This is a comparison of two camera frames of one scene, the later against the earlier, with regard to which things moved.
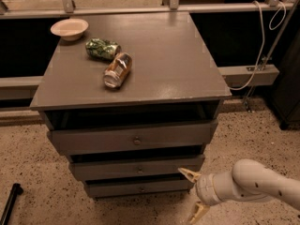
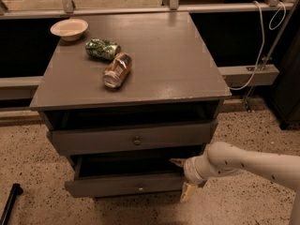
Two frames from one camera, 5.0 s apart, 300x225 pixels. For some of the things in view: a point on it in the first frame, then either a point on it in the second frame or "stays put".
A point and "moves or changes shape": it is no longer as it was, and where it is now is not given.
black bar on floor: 17,189 stays put
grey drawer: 164,167 moves or changes shape
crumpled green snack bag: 100,49 stays put
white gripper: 203,188 to 189,170
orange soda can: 119,67 stays put
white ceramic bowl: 69,29 stays put
